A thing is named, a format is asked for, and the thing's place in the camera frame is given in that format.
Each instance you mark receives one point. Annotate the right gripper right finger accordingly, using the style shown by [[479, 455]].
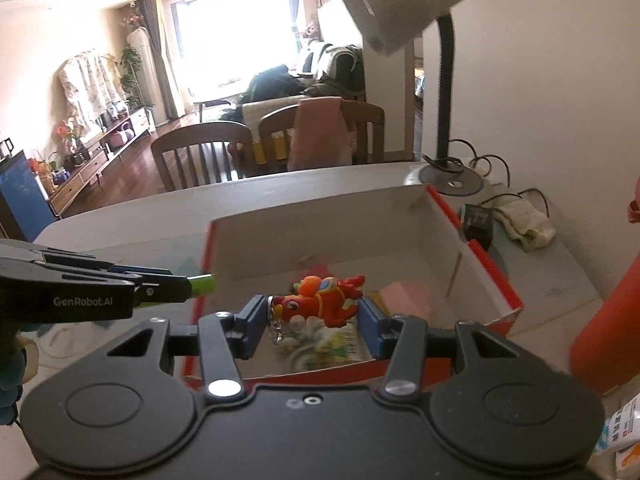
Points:
[[401, 339]]

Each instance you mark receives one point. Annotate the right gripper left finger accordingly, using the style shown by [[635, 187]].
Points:
[[223, 338]]

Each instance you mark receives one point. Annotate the pink heart box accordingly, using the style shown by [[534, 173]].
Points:
[[409, 298]]

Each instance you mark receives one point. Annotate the green tube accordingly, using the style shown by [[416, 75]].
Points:
[[202, 285]]

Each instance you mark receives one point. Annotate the red fish keychain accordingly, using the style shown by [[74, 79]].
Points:
[[331, 300]]

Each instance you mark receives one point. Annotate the green lid jar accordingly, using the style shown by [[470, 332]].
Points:
[[310, 345]]

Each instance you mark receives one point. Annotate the blue gloved left hand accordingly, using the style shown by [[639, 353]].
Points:
[[19, 364]]

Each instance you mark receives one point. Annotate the blue black cabinet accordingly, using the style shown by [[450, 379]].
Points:
[[25, 213]]

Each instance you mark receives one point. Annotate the red cardboard box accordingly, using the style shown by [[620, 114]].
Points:
[[344, 265]]

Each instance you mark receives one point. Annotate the black power adapter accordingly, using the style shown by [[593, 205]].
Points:
[[477, 224]]

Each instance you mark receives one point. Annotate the white rag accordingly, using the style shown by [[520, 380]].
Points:
[[524, 223]]

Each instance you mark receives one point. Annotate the left wooden chair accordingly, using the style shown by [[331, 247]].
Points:
[[203, 154]]

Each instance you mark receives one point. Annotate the wooden chair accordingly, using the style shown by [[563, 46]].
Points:
[[365, 124], [203, 154]]

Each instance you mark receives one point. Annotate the wooden tv cabinet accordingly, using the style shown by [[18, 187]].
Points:
[[102, 150]]

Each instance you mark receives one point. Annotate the clothes rack with garments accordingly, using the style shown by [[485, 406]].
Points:
[[91, 84]]

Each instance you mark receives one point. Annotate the pink cloth on chair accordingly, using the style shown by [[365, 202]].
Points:
[[320, 137]]

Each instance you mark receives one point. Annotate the right wooden chair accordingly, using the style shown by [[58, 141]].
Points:
[[365, 124]]

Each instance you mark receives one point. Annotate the white tube with label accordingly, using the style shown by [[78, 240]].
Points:
[[617, 451]]

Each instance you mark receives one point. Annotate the sofa with clothes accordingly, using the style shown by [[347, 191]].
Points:
[[333, 71]]

